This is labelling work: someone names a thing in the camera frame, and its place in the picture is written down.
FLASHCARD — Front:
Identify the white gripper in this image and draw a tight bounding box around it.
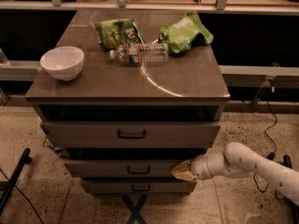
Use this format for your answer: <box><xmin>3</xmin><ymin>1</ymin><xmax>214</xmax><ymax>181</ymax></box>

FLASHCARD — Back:
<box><xmin>171</xmin><ymin>154</ymin><xmax>212</xmax><ymax>181</ymax></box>

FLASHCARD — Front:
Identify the grey drawer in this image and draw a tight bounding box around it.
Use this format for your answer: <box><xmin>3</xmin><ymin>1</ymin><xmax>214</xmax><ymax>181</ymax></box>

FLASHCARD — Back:
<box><xmin>81</xmin><ymin>178</ymin><xmax>196</xmax><ymax>194</ymax></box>
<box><xmin>64</xmin><ymin>160</ymin><xmax>181</xmax><ymax>178</ymax></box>
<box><xmin>41</xmin><ymin>121</ymin><xmax>220</xmax><ymax>148</ymax></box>

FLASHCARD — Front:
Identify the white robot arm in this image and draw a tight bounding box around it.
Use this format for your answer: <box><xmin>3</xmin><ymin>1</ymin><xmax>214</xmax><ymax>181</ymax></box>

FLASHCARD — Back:
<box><xmin>172</xmin><ymin>142</ymin><xmax>299</xmax><ymax>205</ymax></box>

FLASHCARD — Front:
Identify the grey bottom drawer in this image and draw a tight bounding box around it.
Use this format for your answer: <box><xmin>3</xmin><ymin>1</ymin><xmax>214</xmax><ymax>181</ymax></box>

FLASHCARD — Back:
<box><xmin>81</xmin><ymin>178</ymin><xmax>196</xmax><ymax>194</ymax></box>

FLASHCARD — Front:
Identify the grey drawer cabinet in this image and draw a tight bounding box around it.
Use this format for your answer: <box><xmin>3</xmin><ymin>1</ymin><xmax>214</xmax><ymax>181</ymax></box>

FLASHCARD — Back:
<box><xmin>24</xmin><ymin>8</ymin><xmax>232</xmax><ymax>161</ymax></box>

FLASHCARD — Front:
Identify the grey top drawer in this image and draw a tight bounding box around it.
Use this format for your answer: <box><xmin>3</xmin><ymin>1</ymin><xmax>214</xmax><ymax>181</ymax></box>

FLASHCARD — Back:
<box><xmin>41</xmin><ymin>121</ymin><xmax>220</xmax><ymax>148</ymax></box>

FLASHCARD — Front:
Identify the black stand leg right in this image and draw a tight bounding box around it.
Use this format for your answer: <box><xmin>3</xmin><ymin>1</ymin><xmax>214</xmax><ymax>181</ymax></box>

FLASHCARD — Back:
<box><xmin>282</xmin><ymin>155</ymin><xmax>299</xmax><ymax>224</ymax></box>

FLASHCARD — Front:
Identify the black stand leg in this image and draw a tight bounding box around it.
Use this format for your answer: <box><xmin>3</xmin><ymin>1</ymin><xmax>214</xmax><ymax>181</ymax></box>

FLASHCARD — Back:
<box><xmin>282</xmin><ymin>155</ymin><xmax>299</xmax><ymax>224</ymax></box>
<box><xmin>0</xmin><ymin>148</ymin><xmax>32</xmax><ymax>215</ymax></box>

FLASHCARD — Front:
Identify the clear plastic water bottle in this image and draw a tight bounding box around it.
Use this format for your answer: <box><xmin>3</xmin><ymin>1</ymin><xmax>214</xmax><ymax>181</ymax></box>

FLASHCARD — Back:
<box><xmin>109</xmin><ymin>43</ymin><xmax>168</xmax><ymax>66</ymax></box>

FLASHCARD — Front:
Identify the green chip bag right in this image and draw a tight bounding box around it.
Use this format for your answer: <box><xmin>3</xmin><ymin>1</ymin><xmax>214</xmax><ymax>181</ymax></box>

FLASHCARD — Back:
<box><xmin>158</xmin><ymin>12</ymin><xmax>214</xmax><ymax>54</ymax></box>

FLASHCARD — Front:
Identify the green chip bag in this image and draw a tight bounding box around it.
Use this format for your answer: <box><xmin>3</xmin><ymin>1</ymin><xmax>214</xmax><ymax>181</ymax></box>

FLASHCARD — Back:
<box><xmin>92</xmin><ymin>19</ymin><xmax>146</xmax><ymax>49</ymax></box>
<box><xmin>158</xmin><ymin>12</ymin><xmax>214</xmax><ymax>54</ymax></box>

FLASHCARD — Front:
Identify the green chip bag left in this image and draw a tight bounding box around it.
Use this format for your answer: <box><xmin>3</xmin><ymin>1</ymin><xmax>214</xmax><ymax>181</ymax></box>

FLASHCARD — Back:
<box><xmin>92</xmin><ymin>19</ymin><xmax>146</xmax><ymax>49</ymax></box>

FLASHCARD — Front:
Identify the black stand leg left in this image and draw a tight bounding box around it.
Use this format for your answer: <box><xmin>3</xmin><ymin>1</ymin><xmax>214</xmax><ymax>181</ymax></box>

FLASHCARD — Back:
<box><xmin>0</xmin><ymin>148</ymin><xmax>32</xmax><ymax>215</ymax></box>

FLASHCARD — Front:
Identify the white ceramic bowl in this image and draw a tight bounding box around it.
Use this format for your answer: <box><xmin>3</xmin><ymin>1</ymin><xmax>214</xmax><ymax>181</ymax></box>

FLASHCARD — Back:
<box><xmin>40</xmin><ymin>46</ymin><xmax>84</xmax><ymax>81</ymax></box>

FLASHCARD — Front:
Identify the black power cable with adapter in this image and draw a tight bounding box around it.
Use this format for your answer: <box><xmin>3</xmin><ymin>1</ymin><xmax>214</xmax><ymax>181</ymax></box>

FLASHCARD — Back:
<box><xmin>252</xmin><ymin>77</ymin><xmax>278</xmax><ymax>194</ymax></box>

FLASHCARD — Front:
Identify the black cable left floor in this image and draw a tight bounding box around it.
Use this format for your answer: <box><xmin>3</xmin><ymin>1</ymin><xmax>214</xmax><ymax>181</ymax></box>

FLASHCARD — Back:
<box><xmin>0</xmin><ymin>168</ymin><xmax>45</xmax><ymax>224</ymax></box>

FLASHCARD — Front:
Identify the metal railing frame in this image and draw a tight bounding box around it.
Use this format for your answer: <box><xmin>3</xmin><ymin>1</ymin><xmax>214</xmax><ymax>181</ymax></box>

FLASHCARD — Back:
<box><xmin>0</xmin><ymin>0</ymin><xmax>299</xmax><ymax>16</ymax></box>

